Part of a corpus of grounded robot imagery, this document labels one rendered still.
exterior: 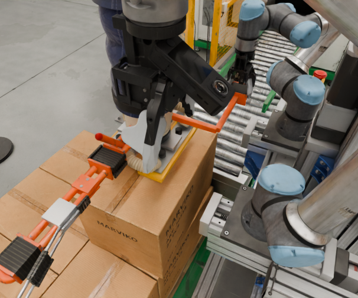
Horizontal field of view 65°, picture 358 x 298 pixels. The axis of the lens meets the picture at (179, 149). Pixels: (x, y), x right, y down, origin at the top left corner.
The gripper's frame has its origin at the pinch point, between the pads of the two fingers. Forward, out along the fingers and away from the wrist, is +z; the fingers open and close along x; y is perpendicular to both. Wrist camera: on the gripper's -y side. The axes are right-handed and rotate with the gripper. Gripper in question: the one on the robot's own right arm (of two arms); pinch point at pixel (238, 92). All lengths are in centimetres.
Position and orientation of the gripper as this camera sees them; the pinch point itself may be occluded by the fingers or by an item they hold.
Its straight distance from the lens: 120.9
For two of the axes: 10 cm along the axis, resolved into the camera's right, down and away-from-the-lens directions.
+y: -4.4, 6.4, -6.3
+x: 9.0, 3.1, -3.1
